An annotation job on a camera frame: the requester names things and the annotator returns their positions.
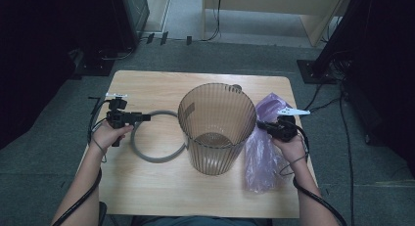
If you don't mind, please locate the black hanging cable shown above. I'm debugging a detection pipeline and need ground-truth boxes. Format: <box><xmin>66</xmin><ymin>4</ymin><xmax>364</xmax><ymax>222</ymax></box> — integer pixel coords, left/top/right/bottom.
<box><xmin>202</xmin><ymin>0</ymin><xmax>223</xmax><ymax>43</ymax></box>

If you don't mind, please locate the transparent brown ribbed trash bin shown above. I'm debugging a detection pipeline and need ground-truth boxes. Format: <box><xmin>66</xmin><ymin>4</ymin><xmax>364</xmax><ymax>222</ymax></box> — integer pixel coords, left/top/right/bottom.
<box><xmin>177</xmin><ymin>82</ymin><xmax>257</xmax><ymax>176</ymax></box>

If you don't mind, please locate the grey bin rim ring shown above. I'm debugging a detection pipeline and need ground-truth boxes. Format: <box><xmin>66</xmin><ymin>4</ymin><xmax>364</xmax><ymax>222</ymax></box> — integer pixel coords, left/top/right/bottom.
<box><xmin>130</xmin><ymin>110</ymin><xmax>189</xmax><ymax>164</ymax></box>

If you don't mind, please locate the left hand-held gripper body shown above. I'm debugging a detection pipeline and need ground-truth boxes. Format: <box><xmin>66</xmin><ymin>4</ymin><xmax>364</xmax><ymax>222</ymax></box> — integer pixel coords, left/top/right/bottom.
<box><xmin>105</xmin><ymin>92</ymin><xmax>135</xmax><ymax>148</ymax></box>

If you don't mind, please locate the blue-grey shirt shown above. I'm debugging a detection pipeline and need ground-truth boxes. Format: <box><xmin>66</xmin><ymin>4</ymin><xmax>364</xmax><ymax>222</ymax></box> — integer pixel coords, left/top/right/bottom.
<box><xmin>131</xmin><ymin>215</ymin><xmax>273</xmax><ymax>226</ymax></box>

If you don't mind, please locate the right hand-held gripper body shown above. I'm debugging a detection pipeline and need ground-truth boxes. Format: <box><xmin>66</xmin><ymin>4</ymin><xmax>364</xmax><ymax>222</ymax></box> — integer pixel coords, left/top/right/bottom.
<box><xmin>272</xmin><ymin>107</ymin><xmax>311</xmax><ymax>143</ymax></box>

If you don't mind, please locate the black angled floor tape mark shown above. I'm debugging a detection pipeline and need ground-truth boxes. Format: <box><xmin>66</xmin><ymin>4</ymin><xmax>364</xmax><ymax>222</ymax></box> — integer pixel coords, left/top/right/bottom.
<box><xmin>87</xmin><ymin>96</ymin><xmax>102</xmax><ymax>115</ymax></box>

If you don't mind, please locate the long black floor cable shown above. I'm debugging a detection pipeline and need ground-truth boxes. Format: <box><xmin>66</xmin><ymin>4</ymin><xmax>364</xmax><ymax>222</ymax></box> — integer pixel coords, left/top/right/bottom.
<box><xmin>338</xmin><ymin>88</ymin><xmax>356</xmax><ymax>226</ymax></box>

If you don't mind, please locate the thin grey wrist cord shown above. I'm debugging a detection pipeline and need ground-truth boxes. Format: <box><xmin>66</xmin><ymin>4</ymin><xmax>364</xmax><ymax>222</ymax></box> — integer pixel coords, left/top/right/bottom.
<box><xmin>278</xmin><ymin>156</ymin><xmax>309</xmax><ymax>177</ymax></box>
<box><xmin>91</xmin><ymin>134</ymin><xmax>108</xmax><ymax>164</ymax></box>

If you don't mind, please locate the black metal stand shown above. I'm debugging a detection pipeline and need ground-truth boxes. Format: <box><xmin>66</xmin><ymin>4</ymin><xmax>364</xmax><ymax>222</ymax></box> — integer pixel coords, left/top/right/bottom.
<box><xmin>297</xmin><ymin>0</ymin><xmax>363</xmax><ymax>85</ymax></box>

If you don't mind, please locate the person's left hand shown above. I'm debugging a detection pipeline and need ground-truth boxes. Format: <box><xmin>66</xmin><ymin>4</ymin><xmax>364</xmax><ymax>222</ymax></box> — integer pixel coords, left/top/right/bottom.
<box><xmin>92</xmin><ymin>121</ymin><xmax>135</xmax><ymax>152</ymax></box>

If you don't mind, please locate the purple plastic trash bag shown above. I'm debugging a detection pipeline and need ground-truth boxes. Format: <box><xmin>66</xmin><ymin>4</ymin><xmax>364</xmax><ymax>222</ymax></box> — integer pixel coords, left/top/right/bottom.
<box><xmin>244</xmin><ymin>92</ymin><xmax>297</xmax><ymax>194</ymax></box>

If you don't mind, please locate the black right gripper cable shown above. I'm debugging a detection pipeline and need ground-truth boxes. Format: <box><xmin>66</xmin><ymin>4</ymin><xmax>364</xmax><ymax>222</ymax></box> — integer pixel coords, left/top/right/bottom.
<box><xmin>292</xmin><ymin>124</ymin><xmax>348</xmax><ymax>226</ymax></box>

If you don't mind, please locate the beige wooden desk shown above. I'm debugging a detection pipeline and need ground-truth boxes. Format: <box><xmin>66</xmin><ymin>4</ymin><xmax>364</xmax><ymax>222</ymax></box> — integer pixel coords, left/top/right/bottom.
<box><xmin>201</xmin><ymin>0</ymin><xmax>348</xmax><ymax>48</ymax></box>

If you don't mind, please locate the black floor base plate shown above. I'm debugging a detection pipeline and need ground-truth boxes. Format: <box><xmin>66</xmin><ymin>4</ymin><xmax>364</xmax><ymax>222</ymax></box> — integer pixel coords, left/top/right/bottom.
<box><xmin>74</xmin><ymin>56</ymin><xmax>115</xmax><ymax>77</ymax></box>

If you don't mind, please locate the person's right hand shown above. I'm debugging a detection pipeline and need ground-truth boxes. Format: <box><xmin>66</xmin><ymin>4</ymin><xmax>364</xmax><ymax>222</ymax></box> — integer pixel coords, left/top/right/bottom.
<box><xmin>273</xmin><ymin>136</ymin><xmax>307</xmax><ymax>165</ymax></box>

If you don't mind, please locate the black cabinet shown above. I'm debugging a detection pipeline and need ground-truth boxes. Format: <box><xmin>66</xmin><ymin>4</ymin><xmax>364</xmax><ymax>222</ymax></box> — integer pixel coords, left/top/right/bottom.
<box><xmin>109</xmin><ymin>0</ymin><xmax>151</xmax><ymax>51</ymax></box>

